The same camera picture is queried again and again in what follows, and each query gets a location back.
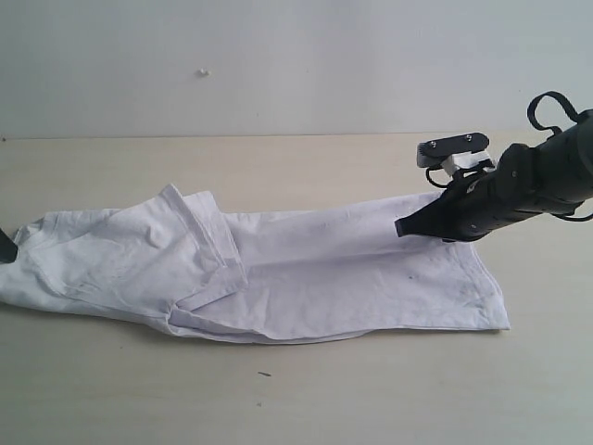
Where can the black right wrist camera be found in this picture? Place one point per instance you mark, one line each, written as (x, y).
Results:
(434, 152)

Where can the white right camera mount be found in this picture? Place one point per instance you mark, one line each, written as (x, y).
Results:
(468, 162)

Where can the white t-shirt red lettering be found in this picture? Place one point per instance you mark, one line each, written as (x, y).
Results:
(185, 268)

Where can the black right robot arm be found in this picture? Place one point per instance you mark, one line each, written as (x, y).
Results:
(553, 178)

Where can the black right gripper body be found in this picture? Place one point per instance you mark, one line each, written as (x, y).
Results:
(466, 211)

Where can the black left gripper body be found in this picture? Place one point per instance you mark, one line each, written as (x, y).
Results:
(7, 248)

